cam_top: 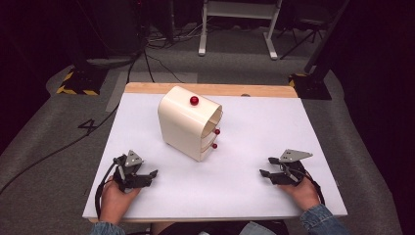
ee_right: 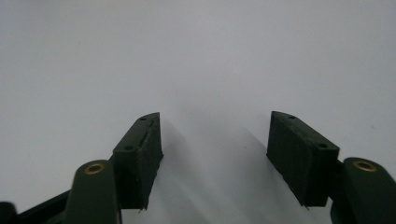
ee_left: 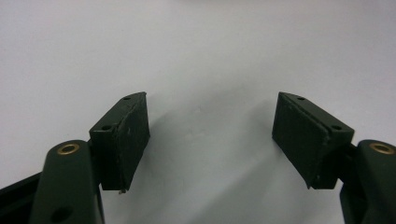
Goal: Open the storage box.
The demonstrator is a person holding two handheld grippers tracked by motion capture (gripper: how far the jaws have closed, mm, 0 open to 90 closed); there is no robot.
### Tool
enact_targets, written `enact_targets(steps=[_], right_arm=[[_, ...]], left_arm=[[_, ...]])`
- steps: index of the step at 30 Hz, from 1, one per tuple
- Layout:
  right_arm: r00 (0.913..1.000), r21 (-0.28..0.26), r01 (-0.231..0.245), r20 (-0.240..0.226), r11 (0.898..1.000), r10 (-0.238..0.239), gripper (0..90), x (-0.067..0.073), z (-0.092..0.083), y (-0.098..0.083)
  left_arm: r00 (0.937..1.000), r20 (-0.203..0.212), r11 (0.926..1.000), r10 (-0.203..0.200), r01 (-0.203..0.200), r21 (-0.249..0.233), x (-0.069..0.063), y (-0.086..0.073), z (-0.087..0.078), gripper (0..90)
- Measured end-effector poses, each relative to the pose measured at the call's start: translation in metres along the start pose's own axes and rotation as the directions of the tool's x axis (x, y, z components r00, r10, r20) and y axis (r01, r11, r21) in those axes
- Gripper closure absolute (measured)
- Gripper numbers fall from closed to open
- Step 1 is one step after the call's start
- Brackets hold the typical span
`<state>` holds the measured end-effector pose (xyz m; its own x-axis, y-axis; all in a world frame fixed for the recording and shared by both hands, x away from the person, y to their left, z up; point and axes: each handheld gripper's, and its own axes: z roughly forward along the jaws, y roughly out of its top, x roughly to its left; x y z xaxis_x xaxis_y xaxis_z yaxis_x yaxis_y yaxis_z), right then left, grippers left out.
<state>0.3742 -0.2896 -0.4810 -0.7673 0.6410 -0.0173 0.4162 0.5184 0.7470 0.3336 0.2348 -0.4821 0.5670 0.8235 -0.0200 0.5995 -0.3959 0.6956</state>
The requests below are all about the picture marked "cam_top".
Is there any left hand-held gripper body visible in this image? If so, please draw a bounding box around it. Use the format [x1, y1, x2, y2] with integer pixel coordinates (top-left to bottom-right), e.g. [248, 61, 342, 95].
[113, 150, 145, 194]

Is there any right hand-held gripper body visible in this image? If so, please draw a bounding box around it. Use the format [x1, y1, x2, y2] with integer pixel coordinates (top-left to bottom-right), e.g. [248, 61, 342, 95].
[276, 149, 314, 187]

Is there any person's right hand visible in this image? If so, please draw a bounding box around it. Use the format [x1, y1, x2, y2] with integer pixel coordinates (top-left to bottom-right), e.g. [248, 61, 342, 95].
[278, 177, 322, 212]

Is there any person's left hand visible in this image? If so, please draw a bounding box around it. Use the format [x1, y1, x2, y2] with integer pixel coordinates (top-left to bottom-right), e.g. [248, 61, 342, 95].
[99, 175, 142, 226]

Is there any cream mini drawer cabinet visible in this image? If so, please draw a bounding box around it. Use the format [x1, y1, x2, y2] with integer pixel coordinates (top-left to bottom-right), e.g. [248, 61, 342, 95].
[158, 85, 224, 163]

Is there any cream drawer with red knob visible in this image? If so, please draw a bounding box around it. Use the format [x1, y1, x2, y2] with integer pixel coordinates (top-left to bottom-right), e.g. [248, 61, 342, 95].
[199, 142, 219, 163]
[200, 127, 221, 145]

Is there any black stand with dark base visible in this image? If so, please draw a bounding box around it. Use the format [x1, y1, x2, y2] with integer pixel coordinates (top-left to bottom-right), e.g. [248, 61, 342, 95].
[288, 0, 350, 101]

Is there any black stand with striped base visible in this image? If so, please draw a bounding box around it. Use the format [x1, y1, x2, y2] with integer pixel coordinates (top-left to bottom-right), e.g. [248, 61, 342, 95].
[55, 0, 110, 97]

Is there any black tripod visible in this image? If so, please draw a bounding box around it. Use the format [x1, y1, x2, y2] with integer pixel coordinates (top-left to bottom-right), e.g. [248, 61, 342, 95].
[279, 6, 329, 61]

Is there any dark equipment cabinet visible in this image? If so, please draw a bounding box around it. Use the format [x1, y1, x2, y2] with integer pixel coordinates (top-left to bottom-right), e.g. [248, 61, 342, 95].
[73, 0, 149, 64]

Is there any right hand-held gripper black cable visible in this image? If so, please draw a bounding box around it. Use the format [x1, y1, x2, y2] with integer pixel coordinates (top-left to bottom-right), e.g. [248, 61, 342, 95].
[302, 170, 327, 207]

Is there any hand-held gripper black cable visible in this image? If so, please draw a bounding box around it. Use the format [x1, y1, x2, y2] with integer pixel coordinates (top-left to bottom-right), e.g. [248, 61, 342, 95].
[94, 161, 119, 220]
[302, 170, 327, 207]

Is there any left hand-held gripper black cable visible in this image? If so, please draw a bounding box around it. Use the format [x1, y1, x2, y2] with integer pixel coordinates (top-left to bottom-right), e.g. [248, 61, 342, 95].
[94, 161, 119, 220]

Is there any long black floor cable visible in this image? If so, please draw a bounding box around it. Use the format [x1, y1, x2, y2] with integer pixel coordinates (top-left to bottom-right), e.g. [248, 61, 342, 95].
[0, 103, 120, 196]

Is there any thin black floor cable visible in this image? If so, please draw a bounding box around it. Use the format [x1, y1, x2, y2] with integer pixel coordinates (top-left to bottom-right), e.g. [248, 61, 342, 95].
[143, 52, 185, 84]

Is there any white metal table frame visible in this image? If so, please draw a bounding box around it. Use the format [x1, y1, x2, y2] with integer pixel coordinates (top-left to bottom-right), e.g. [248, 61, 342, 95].
[198, 0, 284, 61]

